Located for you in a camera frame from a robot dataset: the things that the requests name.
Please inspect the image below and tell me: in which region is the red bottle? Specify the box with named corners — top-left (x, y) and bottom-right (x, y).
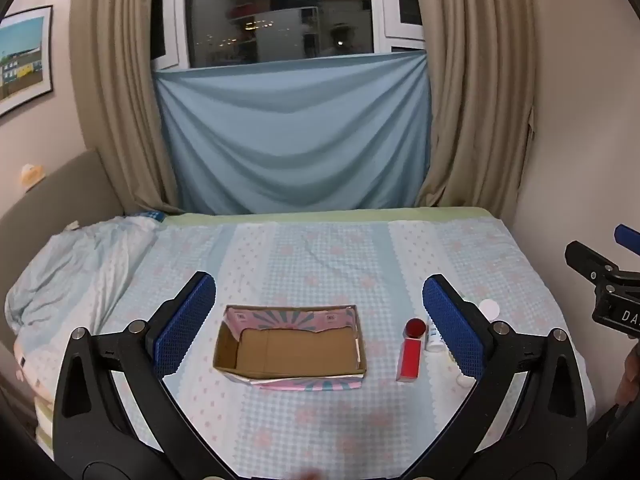
top-left (396, 317), bottom-right (427, 383)

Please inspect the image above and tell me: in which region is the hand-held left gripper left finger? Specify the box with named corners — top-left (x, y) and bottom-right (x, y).
top-left (52, 271), bottom-right (236, 480)

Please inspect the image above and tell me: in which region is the person's right hand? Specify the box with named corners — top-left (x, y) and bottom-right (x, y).
top-left (615, 341), bottom-right (640, 407)

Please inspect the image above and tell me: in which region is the cardboard box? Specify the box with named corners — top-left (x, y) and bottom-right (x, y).
top-left (212, 303), bottom-right (368, 391)

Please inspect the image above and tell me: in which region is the green fitted sheet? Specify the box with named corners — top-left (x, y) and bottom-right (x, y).
top-left (160, 206), bottom-right (501, 229)

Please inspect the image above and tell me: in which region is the grey bed headboard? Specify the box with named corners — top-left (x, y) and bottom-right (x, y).
top-left (0, 147), bottom-right (126, 356)

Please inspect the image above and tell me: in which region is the window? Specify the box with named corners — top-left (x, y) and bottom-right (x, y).
top-left (150, 0), bottom-right (426, 70)

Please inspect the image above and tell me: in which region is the crumpled light blue quilt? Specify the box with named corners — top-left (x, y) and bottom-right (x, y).
top-left (5, 215), bottom-right (166, 341)

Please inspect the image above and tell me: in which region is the light blue hanging cloth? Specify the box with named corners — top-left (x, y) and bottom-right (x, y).
top-left (154, 50), bottom-right (433, 216)

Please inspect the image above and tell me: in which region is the small yellow object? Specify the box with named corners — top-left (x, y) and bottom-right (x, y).
top-left (19, 162), bottom-right (46, 189)

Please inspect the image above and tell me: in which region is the framed wall picture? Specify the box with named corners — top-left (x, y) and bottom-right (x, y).
top-left (0, 5), bottom-right (54, 118)

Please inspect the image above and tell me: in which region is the beige curtain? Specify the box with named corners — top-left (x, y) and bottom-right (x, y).
top-left (70, 0), bottom-right (186, 213)
top-left (410, 0), bottom-right (541, 208)

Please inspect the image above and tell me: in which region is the pale folded bedding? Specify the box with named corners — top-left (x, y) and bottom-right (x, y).
top-left (12, 330), bottom-right (57, 446)

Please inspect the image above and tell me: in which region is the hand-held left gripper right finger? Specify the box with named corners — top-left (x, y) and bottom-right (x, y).
top-left (400, 273), bottom-right (587, 480)

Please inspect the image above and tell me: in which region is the checked floral bed sheet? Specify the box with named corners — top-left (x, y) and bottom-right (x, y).
top-left (15, 220), bottom-right (596, 480)

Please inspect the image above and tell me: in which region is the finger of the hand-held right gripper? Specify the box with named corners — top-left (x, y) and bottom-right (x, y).
top-left (564, 240), bottom-right (623, 276)
top-left (613, 224), bottom-right (640, 252)

